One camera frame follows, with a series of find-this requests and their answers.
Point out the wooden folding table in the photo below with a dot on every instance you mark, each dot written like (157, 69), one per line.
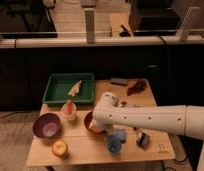
(88, 148)

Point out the yellow red apple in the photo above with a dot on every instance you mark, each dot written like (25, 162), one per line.
(60, 148)

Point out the dark grape bunch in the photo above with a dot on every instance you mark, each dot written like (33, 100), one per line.
(138, 87)

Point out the red-capped white bottle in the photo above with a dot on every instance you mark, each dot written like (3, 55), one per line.
(69, 111)

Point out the purple bowl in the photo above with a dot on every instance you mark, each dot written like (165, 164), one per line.
(46, 125)

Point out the green plastic tray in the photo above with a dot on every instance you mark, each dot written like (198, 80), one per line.
(59, 86)

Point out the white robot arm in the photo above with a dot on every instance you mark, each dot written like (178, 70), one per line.
(180, 120)

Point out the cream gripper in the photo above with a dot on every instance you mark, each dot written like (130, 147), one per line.
(96, 127)

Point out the small black white box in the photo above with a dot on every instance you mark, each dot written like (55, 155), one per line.
(142, 139)

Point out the grey flat block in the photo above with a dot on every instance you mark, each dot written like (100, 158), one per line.
(119, 81)

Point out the orange bowl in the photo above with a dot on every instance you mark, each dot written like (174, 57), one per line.
(87, 121)

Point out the blue cup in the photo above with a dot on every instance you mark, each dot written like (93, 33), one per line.
(114, 146)

